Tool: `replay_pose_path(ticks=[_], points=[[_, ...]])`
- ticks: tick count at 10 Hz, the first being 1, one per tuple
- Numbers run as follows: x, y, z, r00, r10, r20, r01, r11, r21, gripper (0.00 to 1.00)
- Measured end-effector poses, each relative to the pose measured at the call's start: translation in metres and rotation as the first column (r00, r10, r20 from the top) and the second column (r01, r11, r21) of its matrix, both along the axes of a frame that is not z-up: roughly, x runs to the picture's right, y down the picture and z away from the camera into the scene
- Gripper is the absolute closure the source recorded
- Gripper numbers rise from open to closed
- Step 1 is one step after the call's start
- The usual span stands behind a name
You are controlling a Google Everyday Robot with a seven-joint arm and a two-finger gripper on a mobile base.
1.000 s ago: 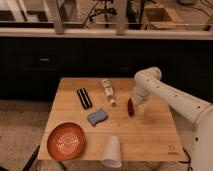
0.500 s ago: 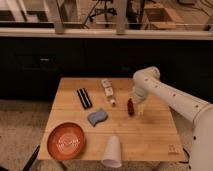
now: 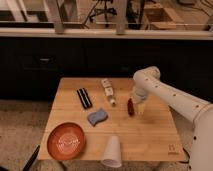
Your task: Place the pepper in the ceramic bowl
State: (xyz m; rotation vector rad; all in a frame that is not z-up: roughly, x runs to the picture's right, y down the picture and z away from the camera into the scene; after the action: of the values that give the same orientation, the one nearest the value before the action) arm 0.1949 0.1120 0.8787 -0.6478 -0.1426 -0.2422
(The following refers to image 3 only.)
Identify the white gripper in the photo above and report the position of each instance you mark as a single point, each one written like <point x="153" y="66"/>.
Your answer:
<point x="138" y="95"/>

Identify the small clear bottle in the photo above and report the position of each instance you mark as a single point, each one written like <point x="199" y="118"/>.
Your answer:
<point x="108" y="91"/>

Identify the blue sponge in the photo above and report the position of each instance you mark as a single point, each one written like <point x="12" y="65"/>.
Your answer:
<point x="96" y="117"/>

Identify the black chair leg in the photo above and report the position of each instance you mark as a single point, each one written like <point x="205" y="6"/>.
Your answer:
<point x="31" y="159"/>

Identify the cardboard box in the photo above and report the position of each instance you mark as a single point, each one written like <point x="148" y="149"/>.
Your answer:
<point x="162" y="18"/>

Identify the black striped case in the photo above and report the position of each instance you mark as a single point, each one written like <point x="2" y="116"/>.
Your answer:
<point x="84" y="98"/>

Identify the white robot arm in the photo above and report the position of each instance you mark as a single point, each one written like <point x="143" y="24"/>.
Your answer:
<point x="198" y="111"/>

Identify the white foam cup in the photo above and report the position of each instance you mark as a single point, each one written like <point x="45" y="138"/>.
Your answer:
<point x="112" y="154"/>

